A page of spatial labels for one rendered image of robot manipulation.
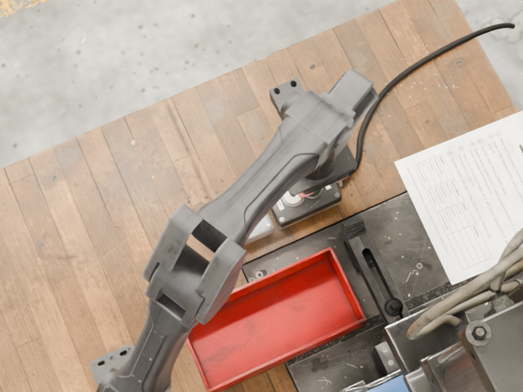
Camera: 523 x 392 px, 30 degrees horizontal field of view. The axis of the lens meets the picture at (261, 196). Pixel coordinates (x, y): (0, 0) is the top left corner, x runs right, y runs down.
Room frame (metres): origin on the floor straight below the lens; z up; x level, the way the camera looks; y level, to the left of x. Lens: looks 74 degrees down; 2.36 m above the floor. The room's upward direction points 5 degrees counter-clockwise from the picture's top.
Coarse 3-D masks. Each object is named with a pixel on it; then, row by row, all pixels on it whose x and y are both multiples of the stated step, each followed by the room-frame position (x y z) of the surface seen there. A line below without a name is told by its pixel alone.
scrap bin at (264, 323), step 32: (320, 256) 0.30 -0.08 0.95; (256, 288) 0.26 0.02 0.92; (288, 288) 0.26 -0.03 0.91; (320, 288) 0.26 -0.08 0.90; (224, 320) 0.22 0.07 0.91; (256, 320) 0.22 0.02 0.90; (288, 320) 0.21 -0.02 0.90; (320, 320) 0.21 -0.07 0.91; (352, 320) 0.21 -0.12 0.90; (192, 352) 0.18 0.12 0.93; (224, 352) 0.17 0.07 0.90; (256, 352) 0.17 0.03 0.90; (288, 352) 0.16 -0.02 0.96; (224, 384) 0.12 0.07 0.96
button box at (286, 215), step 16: (480, 32) 0.66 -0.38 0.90; (448, 48) 0.63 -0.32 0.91; (416, 64) 0.61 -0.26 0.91; (400, 80) 0.58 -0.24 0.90; (368, 112) 0.53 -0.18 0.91; (320, 192) 0.40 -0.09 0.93; (336, 192) 0.40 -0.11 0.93; (272, 208) 0.38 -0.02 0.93; (288, 208) 0.38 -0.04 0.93; (304, 208) 0.38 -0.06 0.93; (320, 208) 0.38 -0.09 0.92; (288, 224) 0.36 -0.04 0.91
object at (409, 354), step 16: (400, 320) 0.17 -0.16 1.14; (464, 320) 0.16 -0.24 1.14; (384, 336) 0.15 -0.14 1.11; (400, 336) 0.15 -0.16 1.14; (432, 336) 0.15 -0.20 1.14; (448, 336) 0.14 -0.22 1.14; (400, 352) 0.13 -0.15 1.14; (416, 352) 0.13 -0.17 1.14; (432, 352) 0.13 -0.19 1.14; (400, 368) 0.11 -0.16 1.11; (416, 368) 0.11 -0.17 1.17; (416, 384) 0.09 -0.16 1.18
